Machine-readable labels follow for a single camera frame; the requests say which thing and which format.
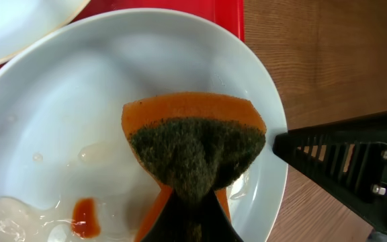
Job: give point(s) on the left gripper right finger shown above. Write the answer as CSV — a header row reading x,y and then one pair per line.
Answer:
x,y
215,226

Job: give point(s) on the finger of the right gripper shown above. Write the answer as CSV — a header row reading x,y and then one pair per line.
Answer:
x,y
348,159

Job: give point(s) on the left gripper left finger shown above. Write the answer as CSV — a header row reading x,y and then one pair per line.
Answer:
x,y
175,222

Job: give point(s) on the orange green sponge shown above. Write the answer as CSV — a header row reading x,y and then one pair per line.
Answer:
x,y
191,143

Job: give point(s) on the white plate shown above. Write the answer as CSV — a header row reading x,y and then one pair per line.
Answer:
x,y
61,137
23,22

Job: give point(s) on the red plastic tray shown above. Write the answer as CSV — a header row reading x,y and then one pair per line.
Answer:
x,y
225,13

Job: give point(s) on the red sauce stain right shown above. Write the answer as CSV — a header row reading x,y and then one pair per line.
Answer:
x,y
85,223

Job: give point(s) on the white plate top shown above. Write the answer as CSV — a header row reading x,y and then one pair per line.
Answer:
x,y
23,22

